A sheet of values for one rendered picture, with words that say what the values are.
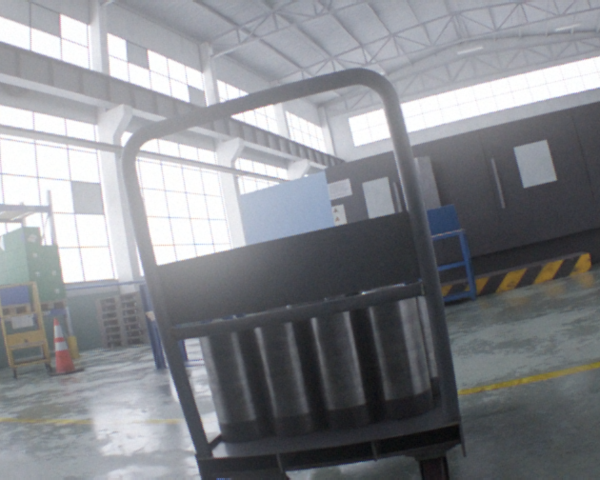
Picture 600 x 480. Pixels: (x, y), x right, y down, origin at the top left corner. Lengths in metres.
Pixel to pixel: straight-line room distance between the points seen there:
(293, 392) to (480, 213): 6.17
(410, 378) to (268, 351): 0.32
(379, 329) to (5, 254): 8.81
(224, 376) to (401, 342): 0.40
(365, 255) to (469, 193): 6.29
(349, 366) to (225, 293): 0.31
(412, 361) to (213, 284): 0.45
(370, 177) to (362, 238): 6.56
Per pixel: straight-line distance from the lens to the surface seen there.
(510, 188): 7.28
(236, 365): 1.28
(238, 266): 1.09
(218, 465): 1.35
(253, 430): 1.31
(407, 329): 1.20
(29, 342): 7.61
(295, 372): 1.25
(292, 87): 1.05
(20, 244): 9.35
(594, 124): 7.52
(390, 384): 1.22
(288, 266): 1.07
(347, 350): 1.21
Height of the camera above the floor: 0.59
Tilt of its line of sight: 4 degrees up
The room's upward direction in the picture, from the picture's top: 11 degrees counter-clockwise
